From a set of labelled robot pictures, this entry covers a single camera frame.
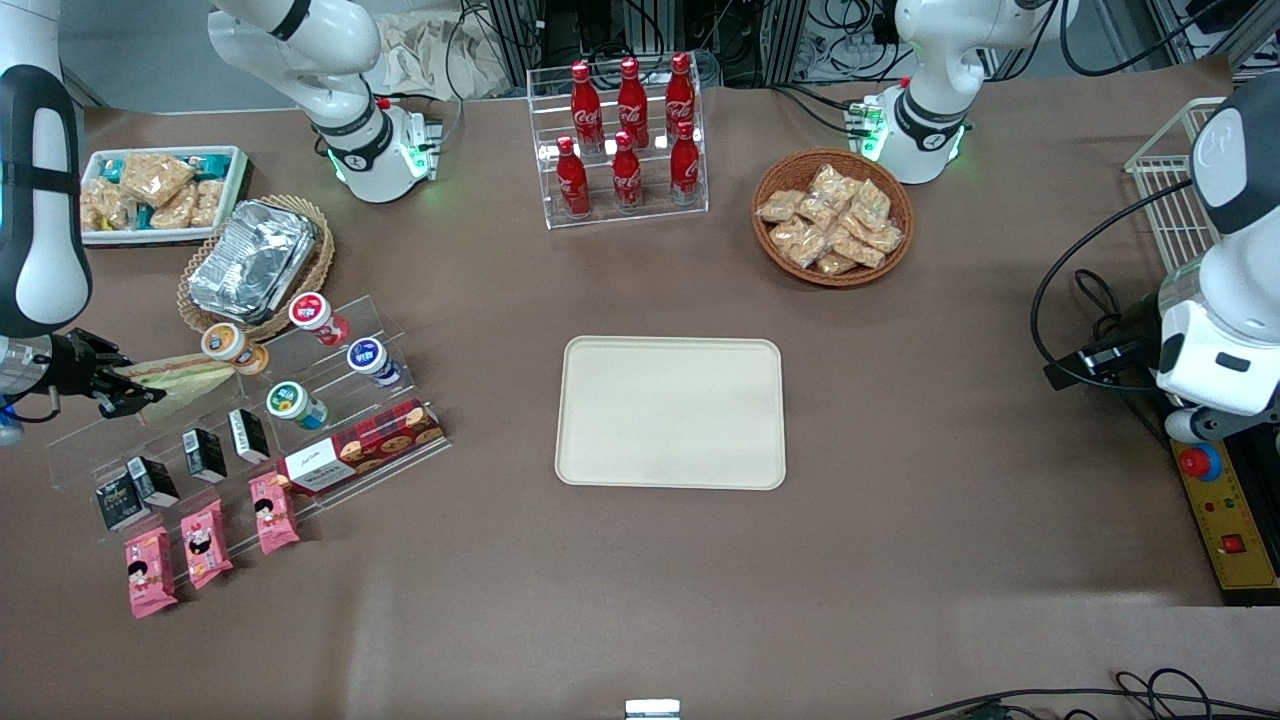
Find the clear-wrapped crispy snack pack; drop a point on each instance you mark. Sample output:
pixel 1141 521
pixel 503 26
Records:
pixel 174 210
pixel 780 206
pixel 884 238
pixel 208 204
pixel 818 212
pixel 836 264
pixel 157 178
pixel 832 184
pixel 870 204
pixel 858 250
pixel 112 205
pixel 798 244

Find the small black drink carton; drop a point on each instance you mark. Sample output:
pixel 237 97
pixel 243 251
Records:
pixel 153 482
pixel 249 436
pixel 120 502
pixel 205 455

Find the aluminium frame equipment rack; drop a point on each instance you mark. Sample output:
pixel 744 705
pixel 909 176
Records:
pixel 760 40

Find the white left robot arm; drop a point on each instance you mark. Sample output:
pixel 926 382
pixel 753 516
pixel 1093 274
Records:
pixel 1240 340

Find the red plaid cookie box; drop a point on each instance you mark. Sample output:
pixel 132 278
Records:
pixel 370 440

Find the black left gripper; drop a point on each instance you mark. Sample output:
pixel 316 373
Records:
pixel 1128 340

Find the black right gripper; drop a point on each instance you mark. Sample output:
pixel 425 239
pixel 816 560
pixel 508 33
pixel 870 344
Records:
pixel 68 366

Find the crumpled beige bag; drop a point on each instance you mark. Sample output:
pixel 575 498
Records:
pixel 420 55

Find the red cola bottle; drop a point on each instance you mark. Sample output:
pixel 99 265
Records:
pixel 573 185
pixel 685 168
pixel 586 110
pixel 627 178
pixel 632 105
pixel 680 98

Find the green-lid yogurt cup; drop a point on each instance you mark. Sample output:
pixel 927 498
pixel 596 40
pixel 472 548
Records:
pixel 288 400

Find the clear acrylic stepped stand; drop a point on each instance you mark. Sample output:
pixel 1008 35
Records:
pixel 390 330

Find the red emergency stop button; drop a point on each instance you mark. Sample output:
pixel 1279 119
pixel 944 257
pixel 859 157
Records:
pixel 1198 462

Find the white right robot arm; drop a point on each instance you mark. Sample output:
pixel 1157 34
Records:
pixel 40 250

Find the oval wicker basket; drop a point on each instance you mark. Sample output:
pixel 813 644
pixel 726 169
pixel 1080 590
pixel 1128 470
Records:
pixel 300 300

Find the clear acrylic bottle rack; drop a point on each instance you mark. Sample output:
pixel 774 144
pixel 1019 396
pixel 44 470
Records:
pixel 650 215

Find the beige rectangular tray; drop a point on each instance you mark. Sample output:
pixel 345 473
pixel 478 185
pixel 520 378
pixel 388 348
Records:
pixel 670 415

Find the small white block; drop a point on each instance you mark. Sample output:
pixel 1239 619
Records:
pixel 652 710

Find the aluminium foil container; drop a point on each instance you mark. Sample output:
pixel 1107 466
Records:
pixel 250 262

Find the orange-lid yogurt cup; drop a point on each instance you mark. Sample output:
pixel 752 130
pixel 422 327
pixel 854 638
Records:
pixel 225 343

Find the teal snack packet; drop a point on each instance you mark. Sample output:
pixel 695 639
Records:
pixel 112 170
pixel 214 166

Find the blue-lid yogurt cup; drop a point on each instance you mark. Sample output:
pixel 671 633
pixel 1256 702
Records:
pixel 368 355

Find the white plastic bin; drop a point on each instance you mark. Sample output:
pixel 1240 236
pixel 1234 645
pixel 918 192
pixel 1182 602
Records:
pixel 238 190

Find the pink snack packet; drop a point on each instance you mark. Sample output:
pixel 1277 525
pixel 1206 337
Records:
pixel 273 514
pixel 206 545
pixel 150 572

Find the round wicker basket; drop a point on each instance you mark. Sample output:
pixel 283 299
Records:
pixel 765 240

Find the red-lid yogurt cup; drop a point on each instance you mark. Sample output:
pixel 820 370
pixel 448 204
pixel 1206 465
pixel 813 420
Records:
pixel 312 312

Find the plastic-wrapped sandwich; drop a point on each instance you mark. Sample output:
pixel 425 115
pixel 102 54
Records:
pixel 190 380

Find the black yellow-panel control box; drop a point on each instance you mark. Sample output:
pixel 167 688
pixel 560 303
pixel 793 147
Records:
pixel 1225 510

